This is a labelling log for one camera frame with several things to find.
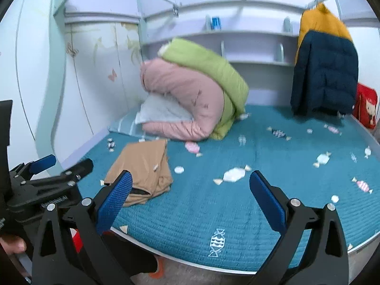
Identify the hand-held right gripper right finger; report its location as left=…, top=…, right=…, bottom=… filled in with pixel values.
left=249, top=171, right=349, bottom=285

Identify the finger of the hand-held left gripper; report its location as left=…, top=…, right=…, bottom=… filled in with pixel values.
left=28, top=158, right=94, bottom=190
left=10, top=154, right=57, bottom=181

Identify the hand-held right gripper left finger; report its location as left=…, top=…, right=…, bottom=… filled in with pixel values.
left=32, top=171, right=134, bottom=285

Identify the tan jacket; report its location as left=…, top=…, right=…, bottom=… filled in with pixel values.
left=104, top=138, right=173, bottom=208

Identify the person's left hand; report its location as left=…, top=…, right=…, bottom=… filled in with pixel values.
left=0, top=234, right=27, bottom=256

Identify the red object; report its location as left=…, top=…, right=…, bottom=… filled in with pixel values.
left=73, top=228, right=82, bottom=253

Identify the bed with teal candy-print sheet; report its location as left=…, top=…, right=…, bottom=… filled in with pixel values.
left=61, top=104, right=380, bottom=274

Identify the blue striped pillow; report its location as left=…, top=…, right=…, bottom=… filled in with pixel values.
left=108, top=113, right=146, bottom=136

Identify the white pillow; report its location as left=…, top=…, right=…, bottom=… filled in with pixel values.
left=135, top=95, right=195, bottom=125

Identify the pink quilt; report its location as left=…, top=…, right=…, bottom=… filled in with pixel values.
left=140, top=59, right=225, bottom=141

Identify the red cartoon bag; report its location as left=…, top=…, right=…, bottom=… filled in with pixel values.
left=353, top=83, right=379, bottom=129

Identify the yellow and navy puffer jacket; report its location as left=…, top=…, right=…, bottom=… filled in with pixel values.
left=290, top=3, right=359, bottom=117

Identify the green quilt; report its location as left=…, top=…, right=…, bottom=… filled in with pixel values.
left=157, top=38, right=249, bottom=140

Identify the lavender headboard shelf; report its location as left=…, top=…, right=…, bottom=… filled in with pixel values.
left=141, top=15, right=300, bottom=66

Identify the light green bunk bed frame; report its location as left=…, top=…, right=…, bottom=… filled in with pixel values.
left=36, top=0, right=357, bottom=167

